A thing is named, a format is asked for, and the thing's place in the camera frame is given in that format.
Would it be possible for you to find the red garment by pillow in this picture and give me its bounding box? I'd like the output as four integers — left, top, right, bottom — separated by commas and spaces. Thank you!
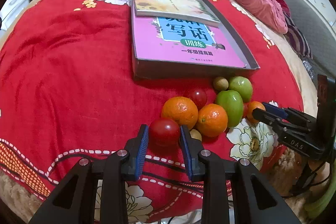
276, 0, 291, 17

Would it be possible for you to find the round green fruit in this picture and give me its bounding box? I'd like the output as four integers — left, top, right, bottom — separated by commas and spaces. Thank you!
228, 76, 253, 103

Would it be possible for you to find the grey headboard cushion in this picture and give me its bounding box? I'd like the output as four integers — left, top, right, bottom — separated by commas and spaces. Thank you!
284, 0, 335, 76

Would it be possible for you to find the large red tomato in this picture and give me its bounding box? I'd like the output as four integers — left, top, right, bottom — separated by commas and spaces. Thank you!
149, 118, 181, 147

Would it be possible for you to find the white drawer cabinet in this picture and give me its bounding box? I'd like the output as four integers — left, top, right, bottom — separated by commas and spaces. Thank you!
1, 0, 30, 31

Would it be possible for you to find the small red tomato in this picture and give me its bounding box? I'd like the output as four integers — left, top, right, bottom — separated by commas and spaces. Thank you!
242, 103, 248, 118

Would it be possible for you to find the striped purple pillow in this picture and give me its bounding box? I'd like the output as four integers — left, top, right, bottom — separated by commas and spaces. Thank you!
284, 13, 313, 59

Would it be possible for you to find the medium orange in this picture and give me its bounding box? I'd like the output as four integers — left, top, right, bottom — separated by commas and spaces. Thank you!
196, 103, 228, 138

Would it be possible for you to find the elongated green fruit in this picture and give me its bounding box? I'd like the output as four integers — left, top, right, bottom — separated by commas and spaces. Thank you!
215, 90, 244, 128

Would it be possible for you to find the large orange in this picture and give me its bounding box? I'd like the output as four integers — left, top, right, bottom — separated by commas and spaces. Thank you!
161, 97, 198, 130

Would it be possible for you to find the grey cardboard tray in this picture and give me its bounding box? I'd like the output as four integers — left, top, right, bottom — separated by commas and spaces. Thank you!
131, 0, 260, 79

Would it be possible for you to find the yellow picture book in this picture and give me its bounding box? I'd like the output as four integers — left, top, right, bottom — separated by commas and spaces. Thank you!
133, 0, 221, 27

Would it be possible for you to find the dark red cherry tomato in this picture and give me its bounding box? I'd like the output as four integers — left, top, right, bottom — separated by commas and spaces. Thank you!
189, 89, 207, 110

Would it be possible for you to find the red floral blanket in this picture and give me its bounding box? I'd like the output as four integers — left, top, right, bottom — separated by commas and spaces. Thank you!
1, 0, 303, 223

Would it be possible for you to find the small brown-green fruit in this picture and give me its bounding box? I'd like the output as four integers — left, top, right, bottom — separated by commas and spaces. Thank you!
213, 77, 229, 91

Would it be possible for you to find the small yellow-green fruit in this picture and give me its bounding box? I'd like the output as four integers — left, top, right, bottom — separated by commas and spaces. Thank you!
190, 129, 202, 141

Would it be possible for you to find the green sleeve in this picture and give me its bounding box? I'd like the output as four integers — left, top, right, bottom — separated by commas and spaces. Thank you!
305, 181, 336, 219

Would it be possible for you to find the small orange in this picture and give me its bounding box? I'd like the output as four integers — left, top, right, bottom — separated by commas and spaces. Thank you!
247, 101, 267, 124

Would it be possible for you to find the pink chinese workbook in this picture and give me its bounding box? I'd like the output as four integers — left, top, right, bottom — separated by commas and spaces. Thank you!
132, 15, 247, 68

